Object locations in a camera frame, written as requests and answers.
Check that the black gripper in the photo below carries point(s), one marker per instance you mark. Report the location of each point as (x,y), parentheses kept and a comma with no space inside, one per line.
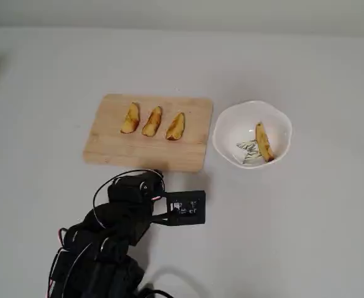
(131,187)

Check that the apple slice widest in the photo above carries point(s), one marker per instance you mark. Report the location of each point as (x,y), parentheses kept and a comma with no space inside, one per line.
(262,142)

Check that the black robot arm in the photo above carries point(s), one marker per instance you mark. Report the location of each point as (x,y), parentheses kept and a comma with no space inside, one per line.
(92,267)

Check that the wooden cutting board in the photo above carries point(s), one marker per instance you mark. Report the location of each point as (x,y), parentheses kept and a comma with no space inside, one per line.
(113,149)

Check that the apple slice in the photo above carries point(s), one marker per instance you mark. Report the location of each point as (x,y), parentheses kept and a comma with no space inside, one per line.
(130,120)
(152,122)
(175,127)

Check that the white bowl with butterfly print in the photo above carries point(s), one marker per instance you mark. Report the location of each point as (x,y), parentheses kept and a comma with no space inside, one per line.
(231,130)

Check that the black camera module board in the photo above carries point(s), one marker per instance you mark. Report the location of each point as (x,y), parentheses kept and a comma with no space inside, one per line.
(200,218)

